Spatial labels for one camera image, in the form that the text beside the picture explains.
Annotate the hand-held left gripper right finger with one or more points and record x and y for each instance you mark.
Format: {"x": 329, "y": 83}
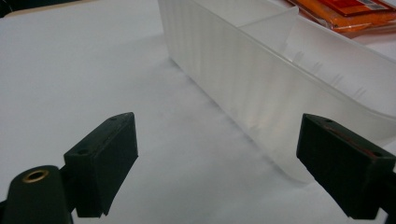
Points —
{"x": 342, "y": 168}

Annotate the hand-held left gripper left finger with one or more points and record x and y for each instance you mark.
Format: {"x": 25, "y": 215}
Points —
{"x": 99, "y": 168}

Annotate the translucent white plastic organizer box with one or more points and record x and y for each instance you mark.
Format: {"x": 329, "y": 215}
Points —
{"x": 267, "y": 87}

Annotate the orange plastic packet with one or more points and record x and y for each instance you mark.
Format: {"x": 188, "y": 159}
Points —
{"x": 348, "y": 14}

